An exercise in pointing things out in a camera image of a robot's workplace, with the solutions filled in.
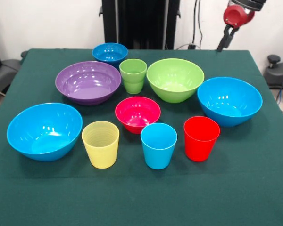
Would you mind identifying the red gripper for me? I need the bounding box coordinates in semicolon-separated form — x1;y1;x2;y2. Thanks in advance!
216;4;256;52

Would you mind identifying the large light blue bowl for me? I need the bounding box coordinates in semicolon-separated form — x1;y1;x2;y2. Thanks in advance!
197;76;263;128
6;102;83;162

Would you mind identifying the green bowl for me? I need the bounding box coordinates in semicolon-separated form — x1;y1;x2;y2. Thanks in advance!
146;58;205;104

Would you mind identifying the red cup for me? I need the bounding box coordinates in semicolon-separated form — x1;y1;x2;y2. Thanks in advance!
183;116;221;162

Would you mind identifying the pink bowl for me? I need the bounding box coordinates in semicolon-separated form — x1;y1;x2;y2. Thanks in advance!
115;96;162;135

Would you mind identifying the small dark blue bowl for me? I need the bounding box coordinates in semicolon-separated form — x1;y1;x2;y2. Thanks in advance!
92;42;129;66

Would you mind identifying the light blue cup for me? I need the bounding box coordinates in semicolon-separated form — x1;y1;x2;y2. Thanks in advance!
140;122;178;170

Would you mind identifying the purple bowl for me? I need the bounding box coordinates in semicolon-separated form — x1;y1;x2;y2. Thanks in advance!
55;61;122;106

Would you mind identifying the yellow cup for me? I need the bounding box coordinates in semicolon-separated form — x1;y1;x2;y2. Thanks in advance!
81;121;120;169

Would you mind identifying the dark green tablecloth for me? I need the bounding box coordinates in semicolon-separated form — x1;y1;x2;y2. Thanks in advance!
0;48;283;226

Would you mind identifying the black wall cable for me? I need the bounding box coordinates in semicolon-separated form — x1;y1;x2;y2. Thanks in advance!
174;0;203;50

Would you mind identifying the grey pedestal foot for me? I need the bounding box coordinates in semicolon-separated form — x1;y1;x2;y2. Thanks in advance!
263;54;283;87
0;58;22;95

